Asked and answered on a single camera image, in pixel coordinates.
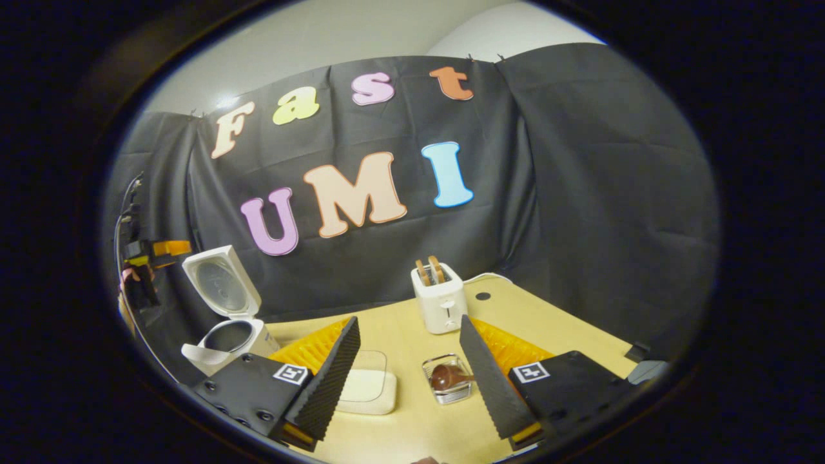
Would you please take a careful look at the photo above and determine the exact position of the white rice cooker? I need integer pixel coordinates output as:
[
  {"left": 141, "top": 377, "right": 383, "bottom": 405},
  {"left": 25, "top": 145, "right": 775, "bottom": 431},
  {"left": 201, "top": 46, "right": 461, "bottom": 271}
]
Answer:
[{"left": 181, "top": 245, "right": 282, "bottom": 377}]

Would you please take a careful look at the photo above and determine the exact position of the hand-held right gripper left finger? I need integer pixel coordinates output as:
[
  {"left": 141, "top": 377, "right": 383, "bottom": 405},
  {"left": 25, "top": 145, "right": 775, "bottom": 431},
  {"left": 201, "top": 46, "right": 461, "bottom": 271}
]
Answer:
[{"left": 191, "top": 316, "right": 362, "bottom": 452}]

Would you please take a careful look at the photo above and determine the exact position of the brown wooden spoon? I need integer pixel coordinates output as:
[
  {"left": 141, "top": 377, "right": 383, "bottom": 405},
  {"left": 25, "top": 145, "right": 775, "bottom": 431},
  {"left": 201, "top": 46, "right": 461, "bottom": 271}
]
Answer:
[{"left": 430, "top": 364, "right": 474, "bottom": 392}]

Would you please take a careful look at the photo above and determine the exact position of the black backdrop cloth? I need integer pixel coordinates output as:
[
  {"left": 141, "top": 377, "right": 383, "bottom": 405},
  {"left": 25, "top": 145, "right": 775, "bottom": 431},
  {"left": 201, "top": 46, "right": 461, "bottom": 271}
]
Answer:
[{"left": 103, "top": 43, "right": 721, "bottom": 381}]

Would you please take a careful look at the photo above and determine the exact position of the white toaster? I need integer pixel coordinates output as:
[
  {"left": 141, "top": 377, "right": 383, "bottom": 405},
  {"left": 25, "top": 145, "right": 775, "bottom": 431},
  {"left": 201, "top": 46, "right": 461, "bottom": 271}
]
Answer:
[{"left": 411, "top": 262, "right": 468, "bottom": 334}]

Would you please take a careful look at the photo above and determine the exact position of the clear box of rice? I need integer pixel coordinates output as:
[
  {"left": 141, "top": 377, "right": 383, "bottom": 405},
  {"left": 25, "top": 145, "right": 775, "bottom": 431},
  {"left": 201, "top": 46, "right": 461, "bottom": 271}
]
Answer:
[{"left": 335, "top": 350, "right": 398, "bottom": 415}]

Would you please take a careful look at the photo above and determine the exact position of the grey flat object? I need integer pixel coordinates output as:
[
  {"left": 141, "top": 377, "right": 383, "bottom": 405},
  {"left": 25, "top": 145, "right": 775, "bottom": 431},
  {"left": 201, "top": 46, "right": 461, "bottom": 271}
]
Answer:
[{"left": 628, "top": 360, "right": 670, "bottom": 385}]

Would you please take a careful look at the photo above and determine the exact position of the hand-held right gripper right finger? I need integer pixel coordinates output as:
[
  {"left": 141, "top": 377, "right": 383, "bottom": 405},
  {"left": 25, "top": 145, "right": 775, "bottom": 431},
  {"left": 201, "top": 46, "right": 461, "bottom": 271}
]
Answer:
[{"left": 459, "top": 314, "right": 636, "bottom": 452}]

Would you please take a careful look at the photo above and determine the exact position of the clear chopstick holder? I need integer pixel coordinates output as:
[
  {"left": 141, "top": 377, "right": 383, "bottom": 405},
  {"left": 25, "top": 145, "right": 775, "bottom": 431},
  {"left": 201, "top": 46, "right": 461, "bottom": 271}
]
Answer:
[{"left": 422, "top": 354, "right": 474, "bottom": 405}]

